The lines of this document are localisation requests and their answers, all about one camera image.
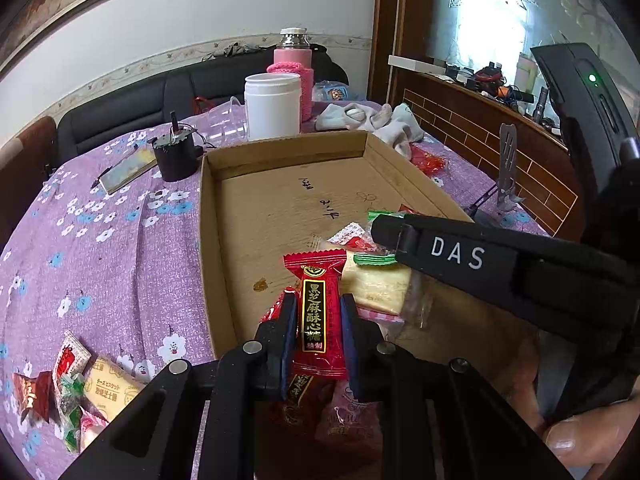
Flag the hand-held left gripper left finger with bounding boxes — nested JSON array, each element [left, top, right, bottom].
[[60, 291, 299, 480]]

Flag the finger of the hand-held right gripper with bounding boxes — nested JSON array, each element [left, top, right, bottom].
[[371, 213, 596, 331]]

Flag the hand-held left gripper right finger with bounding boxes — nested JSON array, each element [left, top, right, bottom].
[[340, 292, 576, 480]]

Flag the red sesame candy packet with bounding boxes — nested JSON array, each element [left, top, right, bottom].
[[283, 249, 348, 381], [259, 287, 335, 428]]

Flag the pink cartoon marshmallow packet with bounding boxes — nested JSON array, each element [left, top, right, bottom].
[[320, 307, 403, 461]]

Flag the clear biscuit packet green ends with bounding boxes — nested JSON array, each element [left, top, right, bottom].
[[340, 252, 433, 328]]

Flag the shallow cardboard box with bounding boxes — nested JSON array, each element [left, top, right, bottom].
[[198, 131, 543, 480]]

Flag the yellow biscuit packet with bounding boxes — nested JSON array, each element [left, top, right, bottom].
[[82, 356, 147, 423]]

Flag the small pink marshmallow packet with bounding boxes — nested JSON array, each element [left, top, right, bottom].
[[77, 407, 111, 453]]

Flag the red white snack packet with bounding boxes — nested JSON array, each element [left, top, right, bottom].
[[51, 331, 93, 386]]

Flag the green clear candy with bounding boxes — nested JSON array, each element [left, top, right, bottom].
[[55, 372, 87, 455]]

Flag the dark red foil packet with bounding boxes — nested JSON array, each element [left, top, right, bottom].
[[12, 371, 56, 423]]

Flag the person's right hand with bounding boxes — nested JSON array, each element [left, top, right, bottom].
[[514, 359, 640, 480]]

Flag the red crinkled wrapper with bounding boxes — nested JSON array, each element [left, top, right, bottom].
[[411, 149, 446, 177]]

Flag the small red white sachet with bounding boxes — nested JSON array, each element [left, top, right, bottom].
[[327, 222, 381, 256]]

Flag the silver metal stand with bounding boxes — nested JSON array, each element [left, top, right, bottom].
[[492, 122, 526, 213]]

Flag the white sock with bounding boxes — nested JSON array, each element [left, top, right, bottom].
[[375, 103, 426, 158], [315, 102, 392, 132]]

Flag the wooden brick-pattern counter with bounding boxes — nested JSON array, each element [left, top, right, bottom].
[[387, 55, 586, 241]]

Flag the purple floral tablecloth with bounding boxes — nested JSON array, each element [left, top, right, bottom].
[[0, 100, 551, 480]]

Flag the white flat box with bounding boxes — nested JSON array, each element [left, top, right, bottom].
[[388, 55, 446, 73]]

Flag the blue cartoon packet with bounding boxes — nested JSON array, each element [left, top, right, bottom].
[[312, 81, 351, 103]]

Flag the white plastic jar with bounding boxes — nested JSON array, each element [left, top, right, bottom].
[[244, 72, 303, 142]]

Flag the black cylindrical motor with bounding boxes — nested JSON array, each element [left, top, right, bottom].
[[147, 111, 205, 183]]

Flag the wooden framed glass partition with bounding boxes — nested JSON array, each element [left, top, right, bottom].
[[367, 0, 640, 126]]

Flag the pink knit-sleeved bottle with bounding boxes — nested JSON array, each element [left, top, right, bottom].
[[266, 27, 315, 123]]

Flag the clear plastic cup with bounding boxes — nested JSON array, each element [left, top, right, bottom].
[[205, 97, 249, 146]]

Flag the worn notebook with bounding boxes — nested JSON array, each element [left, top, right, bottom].
[[100, 146, 158, 195]]

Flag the black pen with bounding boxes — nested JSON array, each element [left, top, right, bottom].
[[90, 144, 138, 191]]

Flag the black leather sofa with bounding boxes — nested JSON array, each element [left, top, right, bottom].
[[56, 45, 351, 158]]

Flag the brown armchair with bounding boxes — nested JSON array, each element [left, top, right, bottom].
[[0, 116, 57, 226]]

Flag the pile of tools and cables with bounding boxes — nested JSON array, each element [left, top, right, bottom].
[[445, 60, 566, 136]]

